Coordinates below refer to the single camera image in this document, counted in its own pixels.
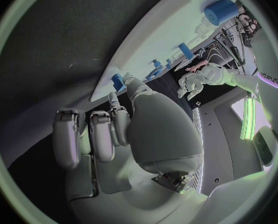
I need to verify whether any white task board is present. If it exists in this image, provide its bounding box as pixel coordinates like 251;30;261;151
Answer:
89;0;245;103

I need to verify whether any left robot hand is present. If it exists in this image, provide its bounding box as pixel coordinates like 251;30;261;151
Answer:
177;72;205;101

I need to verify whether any blue block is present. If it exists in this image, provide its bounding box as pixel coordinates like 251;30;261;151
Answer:
145;69;163;82
110;73;127;93

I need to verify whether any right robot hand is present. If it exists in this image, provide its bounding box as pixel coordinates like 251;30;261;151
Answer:
52;72;210;224

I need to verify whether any workshop equipment rack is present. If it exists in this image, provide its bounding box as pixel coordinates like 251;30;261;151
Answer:
212;6;262;73

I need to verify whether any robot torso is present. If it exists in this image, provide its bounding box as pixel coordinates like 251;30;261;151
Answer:
249;28;278;140

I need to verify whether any person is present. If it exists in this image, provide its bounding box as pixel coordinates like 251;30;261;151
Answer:
185;60;210;73

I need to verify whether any long blue peg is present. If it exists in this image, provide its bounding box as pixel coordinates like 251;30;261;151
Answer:
177;43;195;60

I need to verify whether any large blue cylinder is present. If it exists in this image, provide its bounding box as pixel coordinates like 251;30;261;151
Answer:
203;0;240;26

